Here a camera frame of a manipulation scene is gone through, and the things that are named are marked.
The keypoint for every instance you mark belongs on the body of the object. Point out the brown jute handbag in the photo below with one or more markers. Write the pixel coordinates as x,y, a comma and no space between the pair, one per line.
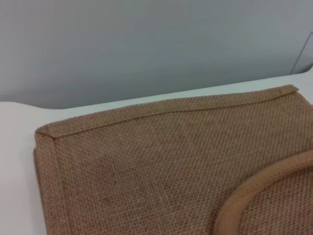
146,171

